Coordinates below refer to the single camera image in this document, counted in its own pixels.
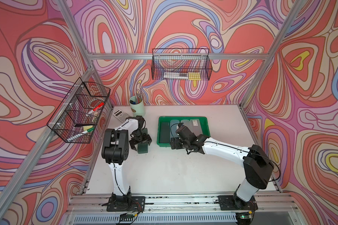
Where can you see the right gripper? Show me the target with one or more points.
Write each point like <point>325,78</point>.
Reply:
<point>174,141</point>

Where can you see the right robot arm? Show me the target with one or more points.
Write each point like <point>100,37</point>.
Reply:
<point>257,165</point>

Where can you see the black wire basket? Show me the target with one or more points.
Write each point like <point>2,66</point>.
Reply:
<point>72,118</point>
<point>175,63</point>

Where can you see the dark green pencil case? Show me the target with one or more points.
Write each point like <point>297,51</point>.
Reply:
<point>164,132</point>

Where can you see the black wire basket back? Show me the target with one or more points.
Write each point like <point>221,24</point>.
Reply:
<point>175,63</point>

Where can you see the green plastic storage tray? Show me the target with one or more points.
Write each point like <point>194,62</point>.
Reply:
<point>203,122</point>

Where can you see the white calculator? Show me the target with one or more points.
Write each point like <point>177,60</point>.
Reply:
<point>120,115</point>

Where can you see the black wire basket left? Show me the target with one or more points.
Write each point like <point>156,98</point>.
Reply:
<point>72,118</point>

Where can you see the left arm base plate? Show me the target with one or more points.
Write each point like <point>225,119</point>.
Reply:
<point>122,203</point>

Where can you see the teal pencil case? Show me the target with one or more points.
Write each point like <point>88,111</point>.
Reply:
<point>173,127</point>

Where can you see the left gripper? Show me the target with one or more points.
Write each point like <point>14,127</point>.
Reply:
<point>146,138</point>

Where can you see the clear rectangular barcode pencil case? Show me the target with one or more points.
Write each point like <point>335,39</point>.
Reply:
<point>196,126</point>

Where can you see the yellow box in back basket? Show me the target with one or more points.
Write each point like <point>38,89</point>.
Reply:
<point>194,76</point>

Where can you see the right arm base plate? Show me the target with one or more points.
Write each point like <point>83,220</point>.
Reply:
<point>232,203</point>

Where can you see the light green pen cup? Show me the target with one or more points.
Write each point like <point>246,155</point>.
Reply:
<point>137,105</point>

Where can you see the clear rounded pencil case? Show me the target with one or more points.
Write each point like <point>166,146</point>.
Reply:
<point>186,123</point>

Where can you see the red marker in basket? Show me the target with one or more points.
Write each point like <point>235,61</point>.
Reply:
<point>99,106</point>

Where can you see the green white marker in basket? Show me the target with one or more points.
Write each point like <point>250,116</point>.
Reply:
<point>80,134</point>

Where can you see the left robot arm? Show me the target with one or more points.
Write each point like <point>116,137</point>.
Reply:
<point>115,151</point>

